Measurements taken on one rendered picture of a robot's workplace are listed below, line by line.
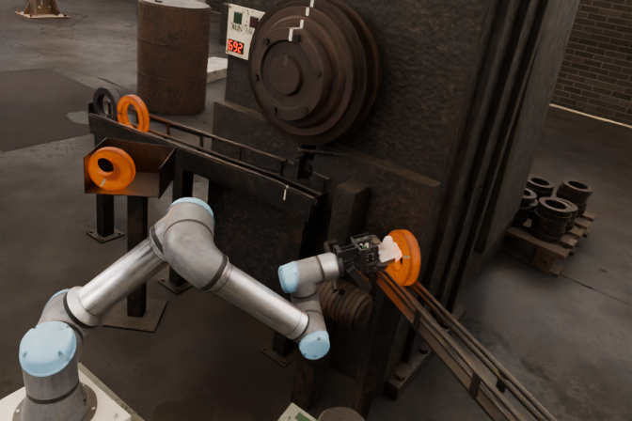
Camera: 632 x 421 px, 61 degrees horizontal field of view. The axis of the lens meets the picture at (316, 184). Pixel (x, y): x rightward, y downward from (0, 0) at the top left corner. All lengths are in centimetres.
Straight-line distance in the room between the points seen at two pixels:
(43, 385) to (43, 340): 10
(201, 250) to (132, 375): 99
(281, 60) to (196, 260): 72
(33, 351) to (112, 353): 85
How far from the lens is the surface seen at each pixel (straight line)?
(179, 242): 122
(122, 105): 250
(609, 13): 754
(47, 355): 139
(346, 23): 162
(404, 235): 150
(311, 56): 160
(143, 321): 233
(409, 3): 169
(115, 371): 215
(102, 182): 202
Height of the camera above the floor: 150
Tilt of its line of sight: 24 degrees down
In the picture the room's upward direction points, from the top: 9 degrees clockwise
